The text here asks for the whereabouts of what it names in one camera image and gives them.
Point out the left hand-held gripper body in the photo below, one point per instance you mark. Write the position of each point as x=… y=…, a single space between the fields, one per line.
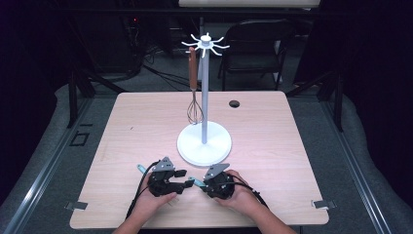
x=162 y=187

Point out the white utensil rack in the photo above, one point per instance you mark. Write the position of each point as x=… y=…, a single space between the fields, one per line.
x=204 y=149

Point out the person's right hand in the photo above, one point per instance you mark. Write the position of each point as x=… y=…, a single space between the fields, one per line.
x=242 y=198

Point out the aluminium floor rail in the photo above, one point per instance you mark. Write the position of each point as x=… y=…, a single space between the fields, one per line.
x=354 y=169
x=48 y=169

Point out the black chair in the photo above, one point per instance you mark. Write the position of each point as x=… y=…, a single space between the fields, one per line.
x=256 y=35

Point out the grey metal table bracket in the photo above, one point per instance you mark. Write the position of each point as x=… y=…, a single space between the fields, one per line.
x=77 y=205
x=323 y=204

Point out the black metal frame stand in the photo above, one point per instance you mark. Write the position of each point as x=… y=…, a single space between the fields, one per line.
x=73 y=97
x=338 y=104

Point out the person's left hand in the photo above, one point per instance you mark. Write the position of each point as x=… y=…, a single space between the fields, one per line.
x=147 y=204

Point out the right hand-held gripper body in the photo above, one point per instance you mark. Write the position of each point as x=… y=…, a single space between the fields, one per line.
x=219 y=187

